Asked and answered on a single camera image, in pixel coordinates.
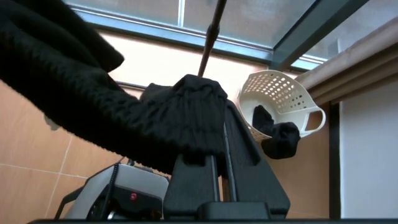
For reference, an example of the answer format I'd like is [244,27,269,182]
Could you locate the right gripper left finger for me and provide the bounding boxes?
[163,154,220,218]

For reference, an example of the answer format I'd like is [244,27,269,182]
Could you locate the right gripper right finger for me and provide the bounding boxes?
[222,99,291,218]

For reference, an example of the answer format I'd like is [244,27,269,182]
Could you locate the black shorts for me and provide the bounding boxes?
[0,0,229,175]

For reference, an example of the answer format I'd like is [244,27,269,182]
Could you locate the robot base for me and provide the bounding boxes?
[54,162,170,220]

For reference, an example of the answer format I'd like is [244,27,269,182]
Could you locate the white laundry basket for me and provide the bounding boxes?
[237,69,327,142]

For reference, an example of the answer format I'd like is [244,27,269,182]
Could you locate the black clothes rack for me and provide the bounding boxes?
[115,0,228,91]

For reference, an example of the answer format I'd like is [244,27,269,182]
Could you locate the black garment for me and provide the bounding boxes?
[252,105,302,161]

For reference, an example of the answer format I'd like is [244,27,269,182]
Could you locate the beige curtain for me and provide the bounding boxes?
[294,17,398,107]

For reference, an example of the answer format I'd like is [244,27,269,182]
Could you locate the window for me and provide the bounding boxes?
[62,0,371,73]

